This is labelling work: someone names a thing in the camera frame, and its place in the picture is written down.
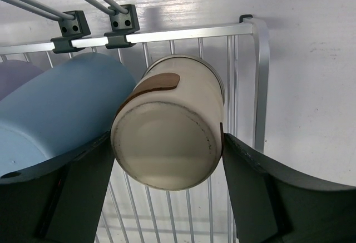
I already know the metal wire dish rack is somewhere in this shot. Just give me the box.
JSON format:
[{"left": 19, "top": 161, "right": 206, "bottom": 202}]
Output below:
[{"left": 1, "top": 0, "right": 268, "bottom": 242}]

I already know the lilac cup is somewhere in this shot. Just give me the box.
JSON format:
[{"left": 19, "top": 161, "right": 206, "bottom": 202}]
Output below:
[{"left": 0, "top": 60, "right": 43, "bottom": 100}]

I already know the blue cup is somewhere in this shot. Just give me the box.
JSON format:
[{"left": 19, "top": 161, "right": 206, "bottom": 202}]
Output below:
[{"left": 1, "top": 53, "right": 136, "bottom": 175}]

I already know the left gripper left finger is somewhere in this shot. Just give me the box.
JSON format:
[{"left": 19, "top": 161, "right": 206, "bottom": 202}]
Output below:
[{"left": 1, "top": 132, "right": 114, "bottom": 242}]

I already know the steel cup brown base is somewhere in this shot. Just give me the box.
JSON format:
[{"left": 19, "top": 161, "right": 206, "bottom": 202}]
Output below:
[{"left": 111, "top": 54, "right": 225, "bottom": 191}]

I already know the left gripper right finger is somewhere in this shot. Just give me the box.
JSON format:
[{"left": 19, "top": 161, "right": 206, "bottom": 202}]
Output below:
[{"left": 222, "top": 133, "right": 355, "bottom": 242}]

